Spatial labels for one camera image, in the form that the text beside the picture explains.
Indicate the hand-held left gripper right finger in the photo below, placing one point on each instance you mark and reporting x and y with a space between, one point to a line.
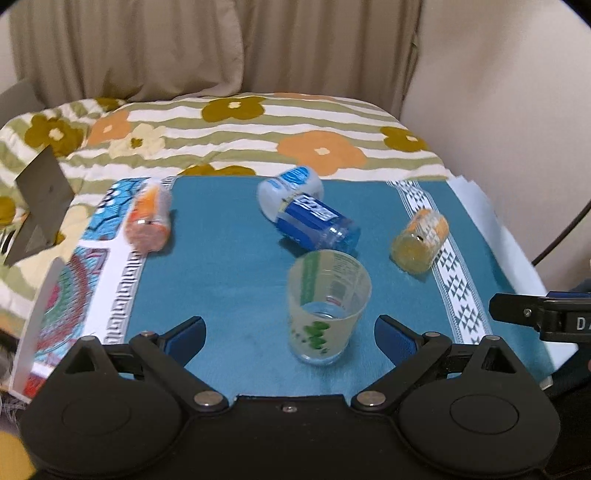
395 340

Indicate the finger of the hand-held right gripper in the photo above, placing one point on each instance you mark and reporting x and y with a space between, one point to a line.
515 308

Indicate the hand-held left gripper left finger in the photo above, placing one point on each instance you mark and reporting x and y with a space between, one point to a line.
184 340

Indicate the frosted cup with green clovers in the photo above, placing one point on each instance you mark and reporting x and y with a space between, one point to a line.
328 309

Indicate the yellow and orange cup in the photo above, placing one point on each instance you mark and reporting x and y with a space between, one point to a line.
422 240

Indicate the orange and pink cup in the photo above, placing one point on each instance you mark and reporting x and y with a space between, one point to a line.
148 217

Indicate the blue transparent cup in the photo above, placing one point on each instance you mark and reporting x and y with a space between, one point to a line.
314 220

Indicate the teal patterned cloth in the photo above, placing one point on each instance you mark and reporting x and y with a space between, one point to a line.
231 258

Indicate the grey folded cardboard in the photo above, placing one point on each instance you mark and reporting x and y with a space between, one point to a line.
41 194

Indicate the yellow object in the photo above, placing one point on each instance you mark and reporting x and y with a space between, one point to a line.
14 457

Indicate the floral striped blanket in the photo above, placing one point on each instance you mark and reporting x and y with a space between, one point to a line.
221 134

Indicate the beige curtain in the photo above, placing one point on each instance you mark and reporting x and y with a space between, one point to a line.
184 46

